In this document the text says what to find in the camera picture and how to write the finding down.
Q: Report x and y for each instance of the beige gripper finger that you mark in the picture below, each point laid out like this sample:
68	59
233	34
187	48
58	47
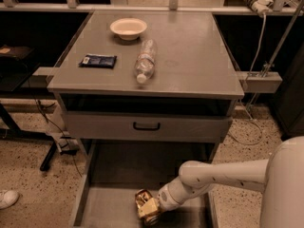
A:
143	209

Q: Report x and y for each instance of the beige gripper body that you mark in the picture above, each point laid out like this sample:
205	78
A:
166	198

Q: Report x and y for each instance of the crushed orange soda can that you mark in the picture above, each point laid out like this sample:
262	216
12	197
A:
146	195

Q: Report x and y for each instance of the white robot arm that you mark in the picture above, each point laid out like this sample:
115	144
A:
280	180

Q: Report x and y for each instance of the open grey lower drawer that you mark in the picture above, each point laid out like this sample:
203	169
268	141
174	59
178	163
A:
115	171

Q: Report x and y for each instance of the grey closed drawer front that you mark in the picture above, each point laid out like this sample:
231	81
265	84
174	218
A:
174	128

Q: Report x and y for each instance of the grey drawer cabinet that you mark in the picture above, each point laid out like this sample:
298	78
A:
194	75

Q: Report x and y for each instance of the white sneaker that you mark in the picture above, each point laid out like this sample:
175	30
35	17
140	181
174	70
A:
8	198

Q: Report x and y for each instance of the clear plastic water bottle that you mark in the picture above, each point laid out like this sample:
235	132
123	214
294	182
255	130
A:
145	64

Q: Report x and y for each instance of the blue snack packet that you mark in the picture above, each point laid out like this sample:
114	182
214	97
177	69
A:
98	61

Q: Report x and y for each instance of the white paper bowl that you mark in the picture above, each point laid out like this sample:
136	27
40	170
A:
128	28

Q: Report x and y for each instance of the black side table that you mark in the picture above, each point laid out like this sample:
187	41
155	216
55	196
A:
16	82

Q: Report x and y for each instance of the white power strip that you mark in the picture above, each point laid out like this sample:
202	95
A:
260	7

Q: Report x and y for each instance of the black drawer handle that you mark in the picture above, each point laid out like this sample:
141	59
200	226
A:
146	126

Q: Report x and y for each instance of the metal rail frame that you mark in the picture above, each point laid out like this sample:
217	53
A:
139	7

